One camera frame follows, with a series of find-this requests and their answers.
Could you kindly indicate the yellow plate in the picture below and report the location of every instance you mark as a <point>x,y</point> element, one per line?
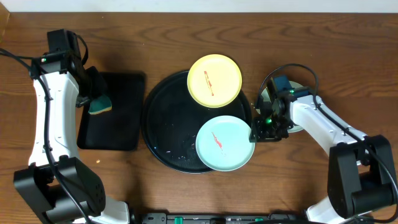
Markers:
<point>214,80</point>

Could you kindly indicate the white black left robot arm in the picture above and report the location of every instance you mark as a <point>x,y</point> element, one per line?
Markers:
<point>56,185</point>

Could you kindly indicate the round black tray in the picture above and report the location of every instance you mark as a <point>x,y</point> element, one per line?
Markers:
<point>171,120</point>

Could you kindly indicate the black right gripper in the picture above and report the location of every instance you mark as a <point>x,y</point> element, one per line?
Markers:
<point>261,134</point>

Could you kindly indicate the mint green plate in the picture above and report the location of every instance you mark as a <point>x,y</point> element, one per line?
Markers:
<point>222,143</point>
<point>266,98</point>

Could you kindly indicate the black rectangular tray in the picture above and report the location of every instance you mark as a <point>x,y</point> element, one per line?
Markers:
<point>118,128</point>

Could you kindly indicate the green yellow sponge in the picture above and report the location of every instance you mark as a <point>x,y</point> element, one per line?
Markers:
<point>100,105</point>

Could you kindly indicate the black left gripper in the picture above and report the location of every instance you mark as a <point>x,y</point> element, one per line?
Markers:
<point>101,86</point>

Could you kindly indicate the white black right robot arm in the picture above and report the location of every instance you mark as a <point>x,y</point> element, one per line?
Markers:
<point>361,172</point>

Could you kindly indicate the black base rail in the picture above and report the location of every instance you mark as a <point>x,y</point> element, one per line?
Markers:
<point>163,218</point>

